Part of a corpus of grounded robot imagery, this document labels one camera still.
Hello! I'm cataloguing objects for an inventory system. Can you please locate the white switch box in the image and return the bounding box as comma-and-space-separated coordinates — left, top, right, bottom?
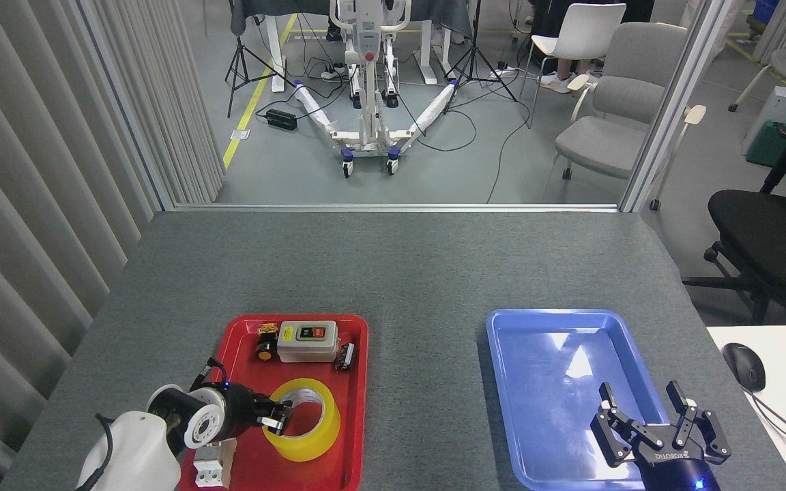
276, 321, 339, 363

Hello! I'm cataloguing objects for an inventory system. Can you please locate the white stand on wheels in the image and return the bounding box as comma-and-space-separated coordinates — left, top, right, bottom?
293, 0, 459, 179

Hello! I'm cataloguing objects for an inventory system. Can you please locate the orange push button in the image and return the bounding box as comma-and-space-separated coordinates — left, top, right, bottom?
254, 324, 279, 362

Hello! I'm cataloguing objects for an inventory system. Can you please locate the person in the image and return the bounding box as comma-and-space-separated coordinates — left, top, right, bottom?
528, 0, 656, 88

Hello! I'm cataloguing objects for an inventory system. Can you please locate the silver frame post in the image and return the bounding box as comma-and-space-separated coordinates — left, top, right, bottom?
620, 0, 735, 213

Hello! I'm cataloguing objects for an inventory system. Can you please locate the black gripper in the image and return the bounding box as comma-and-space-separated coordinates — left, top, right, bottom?
212, 384, 295, 441
589, 381, 733, 491

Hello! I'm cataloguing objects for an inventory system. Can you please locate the white plastic chair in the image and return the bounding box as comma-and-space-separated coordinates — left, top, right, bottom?
519, 3, 627, 129

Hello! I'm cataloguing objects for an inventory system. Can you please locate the black computer mouse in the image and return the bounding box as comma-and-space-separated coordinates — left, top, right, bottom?
722, 342, 766, 393

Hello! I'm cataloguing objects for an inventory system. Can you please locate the white circuit breaker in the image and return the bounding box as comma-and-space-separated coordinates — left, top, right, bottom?
193, 438, 238, 489

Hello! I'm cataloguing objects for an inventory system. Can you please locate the red plastic tray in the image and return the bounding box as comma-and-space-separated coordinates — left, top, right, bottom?
178, 314, 369, 491

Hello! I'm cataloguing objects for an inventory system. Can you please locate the black office chair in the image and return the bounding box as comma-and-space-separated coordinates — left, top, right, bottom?
682, 124, 786, 325

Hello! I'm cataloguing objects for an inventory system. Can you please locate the blue plastic tray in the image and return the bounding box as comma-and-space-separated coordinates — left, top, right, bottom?
486, 308, 673, 491

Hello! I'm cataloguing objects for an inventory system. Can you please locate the black tripod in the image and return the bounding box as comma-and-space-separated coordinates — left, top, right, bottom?
224, 0, 296, 119
442, 0, 519, 115

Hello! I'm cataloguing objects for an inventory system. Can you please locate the grey padded chair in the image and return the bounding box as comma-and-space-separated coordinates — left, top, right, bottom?
542, 23, 716, 211

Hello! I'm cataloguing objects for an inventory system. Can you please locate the yellow tape roll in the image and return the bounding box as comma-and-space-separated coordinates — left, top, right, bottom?
261, 378, 340, 462

